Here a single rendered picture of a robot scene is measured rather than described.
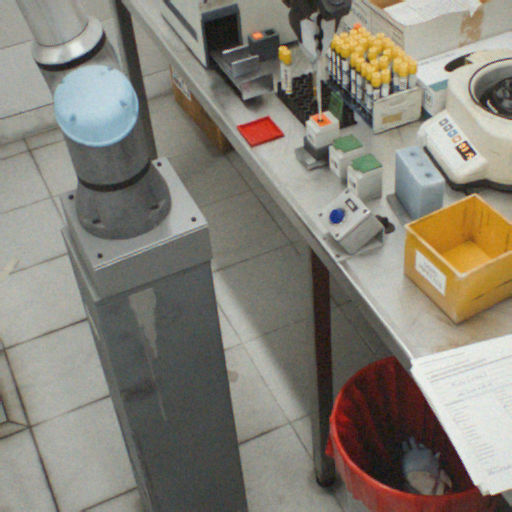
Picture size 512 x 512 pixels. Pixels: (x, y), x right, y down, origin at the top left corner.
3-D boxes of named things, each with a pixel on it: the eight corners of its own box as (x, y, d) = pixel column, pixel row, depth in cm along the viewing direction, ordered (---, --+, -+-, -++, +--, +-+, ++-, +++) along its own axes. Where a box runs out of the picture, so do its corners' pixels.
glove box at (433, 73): (403, 97, 177) (404, 53, 170) (506, 62, 183) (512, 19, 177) (438, 129, 168) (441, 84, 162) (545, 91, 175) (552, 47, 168)
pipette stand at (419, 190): (385, 199, 155) (387, 152, 148) (424, 189, 156) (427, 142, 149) (409, 236, 148) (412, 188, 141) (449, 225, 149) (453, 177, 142)
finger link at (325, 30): (320, 43, 157) (318, -6, 150) (337, 59, 153) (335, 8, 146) (304, 49, 156) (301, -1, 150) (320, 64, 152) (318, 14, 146)
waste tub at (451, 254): (401, 273, 142) (403, 225, 135) (469, 240, 146) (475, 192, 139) (455, 326, 133) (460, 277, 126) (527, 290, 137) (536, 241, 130)
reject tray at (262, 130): (236, 129, 173) (236, 125, 173) (268, 118, 175) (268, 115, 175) (251, 147, 169) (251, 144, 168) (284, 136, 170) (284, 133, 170)
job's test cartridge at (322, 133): (306, 147, 165) (305, 118, 161) (329, 139, 166) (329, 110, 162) (317, 158, 162) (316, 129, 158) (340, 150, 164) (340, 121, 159)
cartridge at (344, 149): (329, 171, 162) (328, 141, 157) (352, 163, 163) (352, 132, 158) (340, 184, 159) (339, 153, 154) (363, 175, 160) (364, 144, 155)
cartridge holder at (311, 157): (294, 155, 166) (293, 139, 164) (338, 140, 168) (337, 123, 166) (308, 170, 162) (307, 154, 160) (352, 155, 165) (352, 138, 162)
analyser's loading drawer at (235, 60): (204, 53, 191) (201, 30, 187) (232, 44, 193) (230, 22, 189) (243, 100, 177) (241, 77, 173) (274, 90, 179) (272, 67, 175)
